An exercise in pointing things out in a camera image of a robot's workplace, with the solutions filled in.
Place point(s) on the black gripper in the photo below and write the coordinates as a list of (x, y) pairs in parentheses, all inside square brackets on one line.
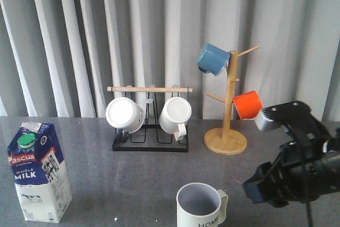
[(308, 166)]

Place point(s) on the cream HOME mug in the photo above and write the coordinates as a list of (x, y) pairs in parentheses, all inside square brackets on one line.
[(199, 204)]

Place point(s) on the blue white milk carton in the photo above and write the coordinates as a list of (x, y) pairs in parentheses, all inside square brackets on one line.
[(40, 174)]

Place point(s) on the orange mug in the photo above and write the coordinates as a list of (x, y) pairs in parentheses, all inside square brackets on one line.
[(247, 105)]

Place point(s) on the wooden mug tree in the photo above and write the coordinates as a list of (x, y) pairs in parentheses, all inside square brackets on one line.
[(225, 140)]

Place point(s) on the ribbed white mug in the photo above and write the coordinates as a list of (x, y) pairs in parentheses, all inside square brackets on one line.
[(174, 117)]

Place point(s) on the blue mug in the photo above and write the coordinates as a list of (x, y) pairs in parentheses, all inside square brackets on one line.
[(212, 59)]

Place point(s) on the smooth white mug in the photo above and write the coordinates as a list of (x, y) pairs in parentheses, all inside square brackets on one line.
[(123, 113)]

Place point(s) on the grey pleated curtain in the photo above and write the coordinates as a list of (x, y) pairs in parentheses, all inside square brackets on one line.
[(59, 56)]

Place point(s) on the black wire mug rack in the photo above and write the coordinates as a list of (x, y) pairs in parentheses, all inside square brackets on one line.
[(150, 137)]

